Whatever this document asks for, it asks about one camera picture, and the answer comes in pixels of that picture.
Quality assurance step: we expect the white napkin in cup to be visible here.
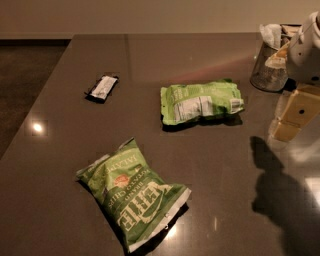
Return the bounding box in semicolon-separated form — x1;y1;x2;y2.
259;24;282;49

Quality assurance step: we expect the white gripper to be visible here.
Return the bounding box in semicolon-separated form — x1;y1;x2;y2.
270;84;320;142

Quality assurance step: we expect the green jalapeno chip bag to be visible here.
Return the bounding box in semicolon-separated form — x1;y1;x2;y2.
76;138;191;253

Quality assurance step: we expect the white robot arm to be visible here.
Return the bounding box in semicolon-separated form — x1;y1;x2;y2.
266;12;320;142

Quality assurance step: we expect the rxbar blueberry bar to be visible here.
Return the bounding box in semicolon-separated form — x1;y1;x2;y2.
85;75;118;103

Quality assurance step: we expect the light green chip bag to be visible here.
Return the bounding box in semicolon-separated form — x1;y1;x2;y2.
160;79;244;126

